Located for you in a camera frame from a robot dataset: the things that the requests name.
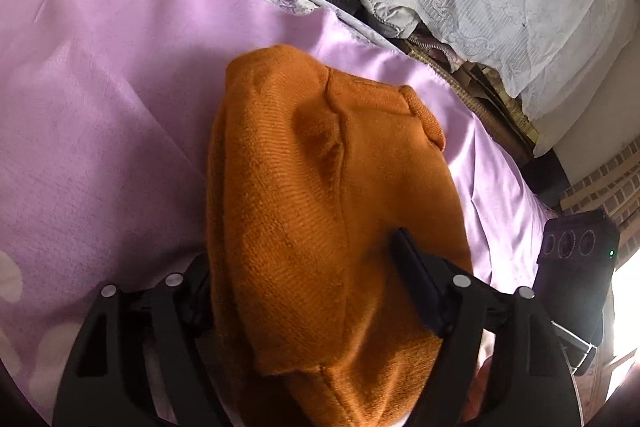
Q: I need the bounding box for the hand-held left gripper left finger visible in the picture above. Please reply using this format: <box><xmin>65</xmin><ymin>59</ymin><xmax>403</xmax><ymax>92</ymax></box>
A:
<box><xmin>52</xmin><ymin>252</ymin><xmax>231</xmax><ymax>427</ymax></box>

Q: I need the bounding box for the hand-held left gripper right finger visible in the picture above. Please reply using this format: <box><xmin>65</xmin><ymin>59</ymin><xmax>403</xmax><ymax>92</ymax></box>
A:
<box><xmin>390</xmin><ymin>228</ymin><xmax>583</xmax><ymax>427</ymax></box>

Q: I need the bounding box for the orange knit sweater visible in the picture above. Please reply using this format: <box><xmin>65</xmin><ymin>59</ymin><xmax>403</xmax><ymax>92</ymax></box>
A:
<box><xmin>205</xmin><ymin>44</ymin><xmax>476</xmax><ymax>427</ymax></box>

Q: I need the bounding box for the brown woven mat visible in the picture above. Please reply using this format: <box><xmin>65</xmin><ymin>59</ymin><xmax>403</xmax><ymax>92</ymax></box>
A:
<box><xmin>395</xmin><ymin>37</ymin><xmax>541</xmax><ymax>162</ymax></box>

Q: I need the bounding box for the purple blanket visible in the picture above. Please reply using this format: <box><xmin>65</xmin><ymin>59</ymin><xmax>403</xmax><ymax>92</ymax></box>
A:
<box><xmin>0</xmin><ymin>0</ymin><xmax>556</xmax><ymax>427</ymax></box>

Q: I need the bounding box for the grey quilted jacket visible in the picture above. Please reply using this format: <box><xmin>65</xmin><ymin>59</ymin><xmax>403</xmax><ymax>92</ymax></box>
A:
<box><xmin>367</xmin><ymin>1</ymin><xmax>427</xmax><ymax>38</ymax></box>

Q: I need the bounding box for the dark bed frame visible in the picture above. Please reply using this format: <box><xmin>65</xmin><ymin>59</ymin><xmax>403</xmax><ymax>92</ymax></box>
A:
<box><xmin>527</xmin><ymin>152</ymin><xmax>572</xmax><ymax>208</ymax></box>

